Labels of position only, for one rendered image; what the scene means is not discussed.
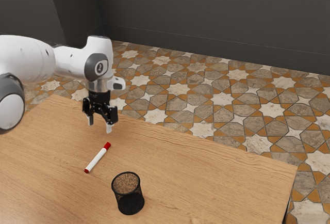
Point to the white marker with red cap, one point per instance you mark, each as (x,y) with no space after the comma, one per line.
(98,157)

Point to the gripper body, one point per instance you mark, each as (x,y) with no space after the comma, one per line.
(99,100)

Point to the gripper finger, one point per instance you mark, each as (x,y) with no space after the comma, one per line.
(89,117)
(110,118)

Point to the black mesh pen holder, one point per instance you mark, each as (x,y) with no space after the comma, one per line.
(127,193)

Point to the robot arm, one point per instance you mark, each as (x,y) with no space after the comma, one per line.
(38,58)

